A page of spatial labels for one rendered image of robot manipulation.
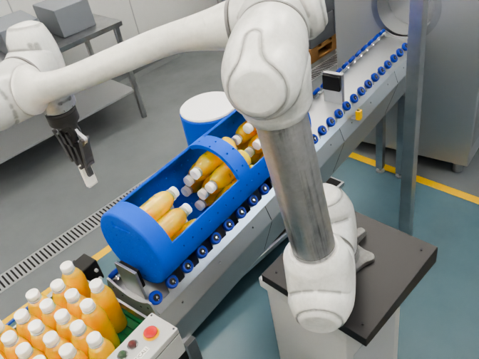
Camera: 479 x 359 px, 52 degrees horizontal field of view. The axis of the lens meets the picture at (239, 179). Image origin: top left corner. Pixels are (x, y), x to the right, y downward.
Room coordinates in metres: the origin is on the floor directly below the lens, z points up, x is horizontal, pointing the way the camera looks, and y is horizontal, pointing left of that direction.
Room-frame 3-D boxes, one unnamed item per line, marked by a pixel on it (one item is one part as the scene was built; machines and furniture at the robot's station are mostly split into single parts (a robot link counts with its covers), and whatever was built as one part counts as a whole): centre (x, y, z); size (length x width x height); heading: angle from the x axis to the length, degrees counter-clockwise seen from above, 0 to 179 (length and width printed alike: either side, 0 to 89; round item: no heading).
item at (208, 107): (2.11, 0.08, 1.03); 0.28 x 0.28 x 0.01
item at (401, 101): (2.54, -1.06, 0.31); 0.06 x 0.06 x 0.63; 46
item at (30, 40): (1.10, 0.40, 1.77); 0.13 x 0.11 x 0.16; 162
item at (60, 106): (1.11, 0.39, 1.66); 0.09 x 0.09 x 0.06
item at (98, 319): (0.96, 0.49, 1.00); 0.07 x 0.07 x 0.19
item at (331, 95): (2.09, -0.52, 1.00); 0.10 x 0.04 x 0.15; 46
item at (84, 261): (1.24, 0.58, 0.95); 0.10 x 0.07 x 0.10; 46
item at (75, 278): (1.13, 0.58, 1.00); 0.07 x 0.07 x 0.19
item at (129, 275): (1.13, 0.40, 0.99); 0.10 x 0.02 x 0.12; 46
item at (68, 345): (0.82, 0.53, 1.10); 0.04 x 0.04 x 0.02
